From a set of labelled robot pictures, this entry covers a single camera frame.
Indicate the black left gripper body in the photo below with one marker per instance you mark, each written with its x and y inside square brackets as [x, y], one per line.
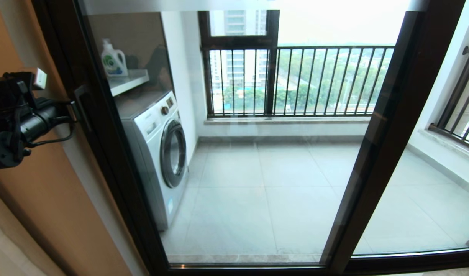
[46, 120]

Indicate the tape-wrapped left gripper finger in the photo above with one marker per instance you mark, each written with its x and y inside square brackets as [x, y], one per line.
[72, 113]

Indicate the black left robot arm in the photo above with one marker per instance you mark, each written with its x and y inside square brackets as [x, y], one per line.
[4, 151]

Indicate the black framed sliding glass door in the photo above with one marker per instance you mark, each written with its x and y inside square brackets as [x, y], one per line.
[63, 46]

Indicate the white laundry detergent bottle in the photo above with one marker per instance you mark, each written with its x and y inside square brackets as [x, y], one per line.
[112, 61]

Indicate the white front-loading washing machine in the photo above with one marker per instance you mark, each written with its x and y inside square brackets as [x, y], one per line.
[158, 153]

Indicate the long grey stone window sill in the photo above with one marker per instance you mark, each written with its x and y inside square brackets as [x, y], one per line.
[288, 120]

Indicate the long dark metal balcony railing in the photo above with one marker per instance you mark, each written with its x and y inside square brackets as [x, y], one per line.
[334, 47]

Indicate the short dark metal window railing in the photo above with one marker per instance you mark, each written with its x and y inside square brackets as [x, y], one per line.
[449, 132]

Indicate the short grey stone window sill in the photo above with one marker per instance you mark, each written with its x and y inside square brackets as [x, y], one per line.
[449, 146]

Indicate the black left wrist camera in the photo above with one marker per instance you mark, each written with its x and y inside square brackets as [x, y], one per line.
[8, 92]

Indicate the white wall shelf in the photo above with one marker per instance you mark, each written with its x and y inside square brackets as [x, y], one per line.
[128, 81]

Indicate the dark window frame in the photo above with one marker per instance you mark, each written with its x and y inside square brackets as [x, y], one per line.
[271, 76]

